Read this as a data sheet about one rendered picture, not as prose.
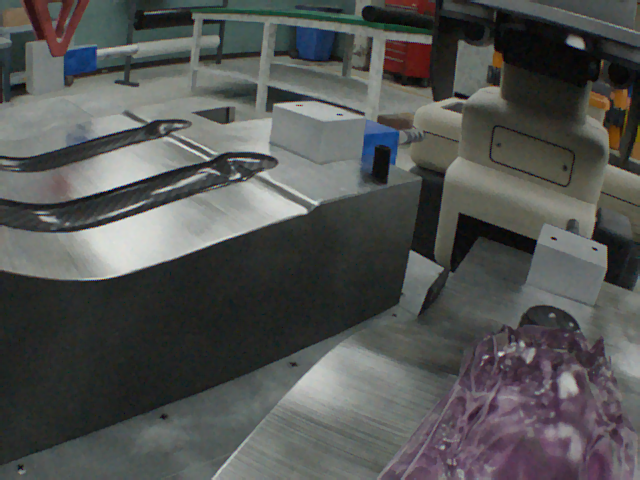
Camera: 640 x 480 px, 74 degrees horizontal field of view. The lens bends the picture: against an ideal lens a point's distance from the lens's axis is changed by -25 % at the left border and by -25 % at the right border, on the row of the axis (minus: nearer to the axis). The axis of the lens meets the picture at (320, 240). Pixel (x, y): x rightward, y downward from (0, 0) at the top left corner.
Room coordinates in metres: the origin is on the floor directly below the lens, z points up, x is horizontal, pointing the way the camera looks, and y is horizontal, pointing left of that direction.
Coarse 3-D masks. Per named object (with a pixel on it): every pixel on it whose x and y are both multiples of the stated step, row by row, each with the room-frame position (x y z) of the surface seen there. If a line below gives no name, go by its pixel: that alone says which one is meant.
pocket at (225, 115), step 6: (216, 108) 0.44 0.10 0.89; (222, 108) 0.44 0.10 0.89; (228, 108) 0.45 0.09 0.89; (234, 108) 0.45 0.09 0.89; (198, 114) 0.42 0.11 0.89; (204, 114) 0.43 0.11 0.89; (210, 114) 0.43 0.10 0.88; (216, 114) 0.44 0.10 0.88; (222, 114) 0.44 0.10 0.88; (228, 114) 0.44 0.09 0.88; (234, 114) 0.45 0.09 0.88; (216, 120) 0.44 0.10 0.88; (222, 120) 0.44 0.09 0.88; (228, 120) 0.44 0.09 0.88
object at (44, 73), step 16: (32, 48) 0.42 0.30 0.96; (48, 48) 0.43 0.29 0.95; (80, 48) 0.46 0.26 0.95; (96, 48) 0.48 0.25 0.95; (112, 48) 0.51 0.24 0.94; (128, 48) 0.52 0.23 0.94; (32, 64) 0.42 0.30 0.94; (48, 64) 0.43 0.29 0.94; (64, 64) 0.45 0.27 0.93; (80, 64) 0.46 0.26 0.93; (96, 64) 0.48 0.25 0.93; (32, 80) 0.42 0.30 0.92; (48, 80) 0.44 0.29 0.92
